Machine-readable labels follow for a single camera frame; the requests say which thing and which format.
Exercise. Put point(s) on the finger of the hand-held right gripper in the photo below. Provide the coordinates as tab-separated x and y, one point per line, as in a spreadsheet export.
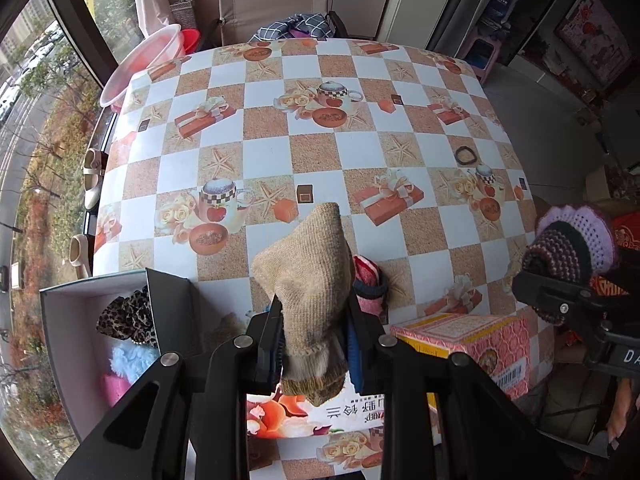
555	295

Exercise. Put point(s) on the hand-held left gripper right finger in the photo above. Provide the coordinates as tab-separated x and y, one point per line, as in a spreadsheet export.
356	360

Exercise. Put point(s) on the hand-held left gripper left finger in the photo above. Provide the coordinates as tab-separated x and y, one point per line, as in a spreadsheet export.
267	340

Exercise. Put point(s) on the purple striped knit hat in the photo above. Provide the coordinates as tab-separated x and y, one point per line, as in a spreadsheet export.
570	240

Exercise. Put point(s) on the beige knitted sock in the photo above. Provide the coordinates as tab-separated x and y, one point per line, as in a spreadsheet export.
310	270

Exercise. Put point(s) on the pale blue fluffy ball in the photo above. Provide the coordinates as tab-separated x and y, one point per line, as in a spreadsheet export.
132	362

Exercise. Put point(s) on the grey box with white interior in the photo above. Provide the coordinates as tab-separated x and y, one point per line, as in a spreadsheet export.
75	320

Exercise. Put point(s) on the person's right forearm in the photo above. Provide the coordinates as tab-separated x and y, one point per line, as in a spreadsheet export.
625	410

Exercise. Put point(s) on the white floral printed box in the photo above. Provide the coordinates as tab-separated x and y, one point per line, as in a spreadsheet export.
300	415

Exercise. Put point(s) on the pink red knit sock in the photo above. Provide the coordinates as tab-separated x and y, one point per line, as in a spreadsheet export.
367	272

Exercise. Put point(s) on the red gold box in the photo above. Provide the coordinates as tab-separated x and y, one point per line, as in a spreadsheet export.
627	235

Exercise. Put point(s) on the pink patterned box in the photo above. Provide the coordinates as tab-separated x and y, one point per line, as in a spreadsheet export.
465	330

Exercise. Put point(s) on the leopard print plush item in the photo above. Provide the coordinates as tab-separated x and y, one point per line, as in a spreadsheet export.
130	315

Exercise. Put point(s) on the pink plush toy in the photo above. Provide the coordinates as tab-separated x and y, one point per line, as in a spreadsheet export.
117	387

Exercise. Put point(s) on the white shoe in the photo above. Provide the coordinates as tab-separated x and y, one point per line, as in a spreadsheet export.
92	180
79	255

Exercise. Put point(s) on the purple floral framed picture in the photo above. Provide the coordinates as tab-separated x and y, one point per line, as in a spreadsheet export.
595	40

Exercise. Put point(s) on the purple plastic stool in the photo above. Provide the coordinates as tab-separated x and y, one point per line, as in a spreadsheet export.
467	36

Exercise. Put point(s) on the blue printed bag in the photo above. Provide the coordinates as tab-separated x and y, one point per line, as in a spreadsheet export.
505	2

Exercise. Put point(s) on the pink plastic basin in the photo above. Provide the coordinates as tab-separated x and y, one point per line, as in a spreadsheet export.
140	60

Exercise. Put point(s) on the red plastic basin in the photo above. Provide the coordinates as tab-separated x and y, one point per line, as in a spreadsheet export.
191	40

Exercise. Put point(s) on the dark plaid cloth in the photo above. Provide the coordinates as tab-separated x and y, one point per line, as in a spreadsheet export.
300	25

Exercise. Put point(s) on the beige folding chair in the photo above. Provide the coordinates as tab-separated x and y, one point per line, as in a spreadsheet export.
270	10

